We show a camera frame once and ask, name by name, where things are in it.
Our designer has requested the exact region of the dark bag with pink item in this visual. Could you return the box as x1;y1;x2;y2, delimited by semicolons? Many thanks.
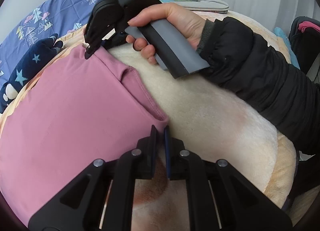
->
289;16;319;74

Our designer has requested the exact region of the grey folded garment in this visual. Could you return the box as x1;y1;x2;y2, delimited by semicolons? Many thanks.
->
175;0;229;14

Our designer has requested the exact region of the pink garment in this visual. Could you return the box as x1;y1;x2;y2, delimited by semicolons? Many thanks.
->
1;46;168;224

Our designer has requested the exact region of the navy star fleece garment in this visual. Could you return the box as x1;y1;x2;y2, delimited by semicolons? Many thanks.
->
1;33;63;113

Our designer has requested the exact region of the right hand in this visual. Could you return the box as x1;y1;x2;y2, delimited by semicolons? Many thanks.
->
126;3;206;65

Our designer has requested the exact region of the black sleeved right forearm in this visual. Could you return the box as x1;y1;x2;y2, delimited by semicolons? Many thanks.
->
197;17;319;155

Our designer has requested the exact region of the blue tree-print pillow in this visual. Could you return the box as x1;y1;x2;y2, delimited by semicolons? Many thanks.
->
1;0;100;85

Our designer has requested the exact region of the cream printed fleece blanket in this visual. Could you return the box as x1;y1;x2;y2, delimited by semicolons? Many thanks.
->
0;8;297;231

